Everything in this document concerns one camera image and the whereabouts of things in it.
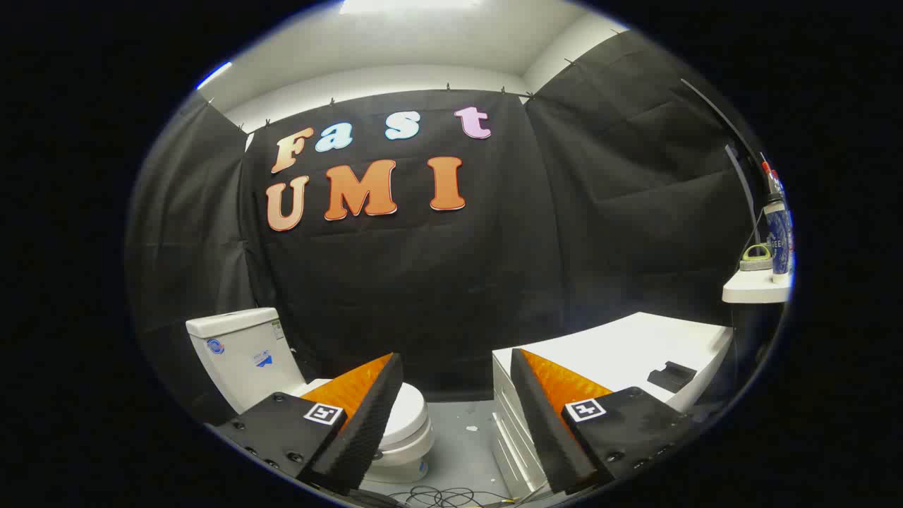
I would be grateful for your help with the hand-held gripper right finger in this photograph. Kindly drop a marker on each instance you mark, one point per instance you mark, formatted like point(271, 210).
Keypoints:
point(543, 423)

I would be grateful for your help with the white drawer cabinet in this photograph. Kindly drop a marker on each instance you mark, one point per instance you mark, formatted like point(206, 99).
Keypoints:
point(614, 346)

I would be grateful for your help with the blue spray can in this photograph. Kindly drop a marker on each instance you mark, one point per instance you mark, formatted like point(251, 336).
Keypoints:
point(778, 233)

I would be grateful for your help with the white toilet lid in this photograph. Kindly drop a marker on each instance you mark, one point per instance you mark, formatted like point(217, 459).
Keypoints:
point(409, 413)

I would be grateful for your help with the ceiling light panel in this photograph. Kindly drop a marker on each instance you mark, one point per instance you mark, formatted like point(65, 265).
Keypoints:
point(409, 5)

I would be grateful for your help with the small black holder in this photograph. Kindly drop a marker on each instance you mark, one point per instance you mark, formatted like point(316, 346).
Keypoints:
point(671, 376)

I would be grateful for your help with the black backdrop cloth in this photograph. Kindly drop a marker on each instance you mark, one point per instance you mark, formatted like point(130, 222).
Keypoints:
point(437, 282)

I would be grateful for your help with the white wall shelf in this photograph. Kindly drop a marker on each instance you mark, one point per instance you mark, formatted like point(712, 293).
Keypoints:
point(755, 288)

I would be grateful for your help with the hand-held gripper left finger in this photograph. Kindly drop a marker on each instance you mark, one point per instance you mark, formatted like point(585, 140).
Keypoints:
point(367, 416)

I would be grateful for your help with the white toilet with tank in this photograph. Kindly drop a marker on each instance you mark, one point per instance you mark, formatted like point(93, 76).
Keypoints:
point(240, 353)

